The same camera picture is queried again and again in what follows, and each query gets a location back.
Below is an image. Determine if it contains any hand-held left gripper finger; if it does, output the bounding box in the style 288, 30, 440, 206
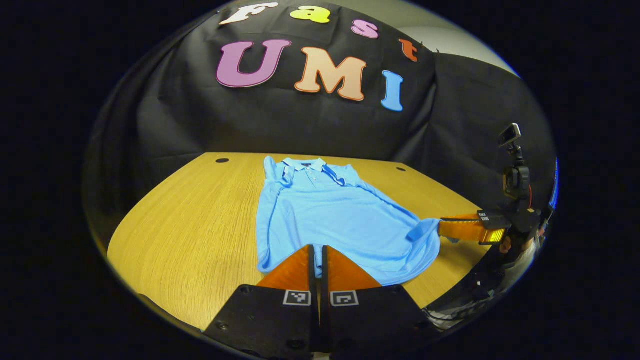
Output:
202, 243, 321, 360
320, 244, 442, 360

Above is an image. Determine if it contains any light blue polo T-shirt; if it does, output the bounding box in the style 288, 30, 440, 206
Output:
256, 156, 442, 287

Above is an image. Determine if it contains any black backdrop cloth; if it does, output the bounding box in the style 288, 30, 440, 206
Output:
85, 0, 558, 241

